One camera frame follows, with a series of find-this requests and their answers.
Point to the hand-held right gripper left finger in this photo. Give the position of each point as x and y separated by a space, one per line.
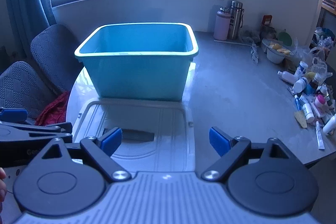
111 141

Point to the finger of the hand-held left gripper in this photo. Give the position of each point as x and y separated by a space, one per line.
13 115

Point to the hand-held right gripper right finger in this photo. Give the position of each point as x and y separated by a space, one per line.
219 141

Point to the white plastic bin lid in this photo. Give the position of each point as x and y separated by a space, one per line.
168 140

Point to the teal plastic storage bin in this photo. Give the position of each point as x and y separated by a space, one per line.
136 74

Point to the grey round desktop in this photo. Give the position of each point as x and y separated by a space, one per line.
231 98

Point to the person's left hand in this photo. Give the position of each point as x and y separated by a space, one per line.
2 184

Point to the white cushion with face print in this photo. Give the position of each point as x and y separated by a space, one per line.
11 176

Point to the grey fabric chair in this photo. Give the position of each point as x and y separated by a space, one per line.
52 50
23 87

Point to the red puffer jacket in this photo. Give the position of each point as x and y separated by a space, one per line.
53 111

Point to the beige card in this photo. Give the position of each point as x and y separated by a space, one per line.
300 120

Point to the strip of white sachets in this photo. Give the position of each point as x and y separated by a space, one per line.
255 54

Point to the white lying squeeze bottle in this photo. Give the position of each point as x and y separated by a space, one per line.
288 77

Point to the white round-capped bottle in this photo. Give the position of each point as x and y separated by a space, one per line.
300 85

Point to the thin white sachet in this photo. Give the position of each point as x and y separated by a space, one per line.
319 136

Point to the white ribbed bowl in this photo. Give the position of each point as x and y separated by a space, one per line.
275 57

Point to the white bowl with yellow food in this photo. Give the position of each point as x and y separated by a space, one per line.
269 45

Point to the white bottle blue label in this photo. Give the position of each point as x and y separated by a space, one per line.
301 69

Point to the pink-capped white jar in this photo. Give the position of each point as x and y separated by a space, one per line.
320 100

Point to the brown bottle blue label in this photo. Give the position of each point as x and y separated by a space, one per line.
314 85

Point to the large white bottle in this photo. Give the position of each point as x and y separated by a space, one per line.
330 125

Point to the pink water bottle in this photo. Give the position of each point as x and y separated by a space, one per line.
221 27

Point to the steel thermos flask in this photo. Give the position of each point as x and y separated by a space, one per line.
235 22

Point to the green round lid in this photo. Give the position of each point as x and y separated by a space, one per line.
285 39

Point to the clear plastic bag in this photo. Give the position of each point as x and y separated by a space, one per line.
319 61

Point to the red and white packet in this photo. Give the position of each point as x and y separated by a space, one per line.
267 20

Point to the wooden shelf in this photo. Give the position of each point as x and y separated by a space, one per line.
329 3

